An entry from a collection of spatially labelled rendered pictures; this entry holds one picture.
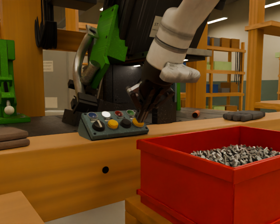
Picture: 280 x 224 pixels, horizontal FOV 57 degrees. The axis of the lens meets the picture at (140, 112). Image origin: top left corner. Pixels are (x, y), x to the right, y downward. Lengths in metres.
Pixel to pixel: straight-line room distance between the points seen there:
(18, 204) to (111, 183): 0.24
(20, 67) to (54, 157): 0.64
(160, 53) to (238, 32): 11.68
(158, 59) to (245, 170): 0.27
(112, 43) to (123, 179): 0.44
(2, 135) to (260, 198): 0.45
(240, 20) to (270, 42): 1.76
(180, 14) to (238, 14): 11.89
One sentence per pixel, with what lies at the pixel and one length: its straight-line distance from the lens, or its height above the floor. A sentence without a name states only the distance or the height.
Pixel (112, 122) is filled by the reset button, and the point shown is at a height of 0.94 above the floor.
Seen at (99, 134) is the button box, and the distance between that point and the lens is 0.57.
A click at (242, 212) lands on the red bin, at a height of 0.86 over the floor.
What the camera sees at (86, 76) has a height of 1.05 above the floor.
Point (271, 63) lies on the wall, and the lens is 11.07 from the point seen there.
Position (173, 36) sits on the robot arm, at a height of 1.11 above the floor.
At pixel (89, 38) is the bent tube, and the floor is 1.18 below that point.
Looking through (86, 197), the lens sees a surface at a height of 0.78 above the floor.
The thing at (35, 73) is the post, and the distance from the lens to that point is 1.14.
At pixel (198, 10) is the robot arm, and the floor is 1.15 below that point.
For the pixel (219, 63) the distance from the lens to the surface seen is 7.05.
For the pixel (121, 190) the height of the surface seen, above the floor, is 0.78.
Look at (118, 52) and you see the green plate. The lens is 0.86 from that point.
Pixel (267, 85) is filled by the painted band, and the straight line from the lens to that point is 11.10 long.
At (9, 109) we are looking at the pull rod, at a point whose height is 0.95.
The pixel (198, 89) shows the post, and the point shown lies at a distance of 1.61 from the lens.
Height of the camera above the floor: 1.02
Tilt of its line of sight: 6 degrees down
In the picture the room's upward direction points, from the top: straight up
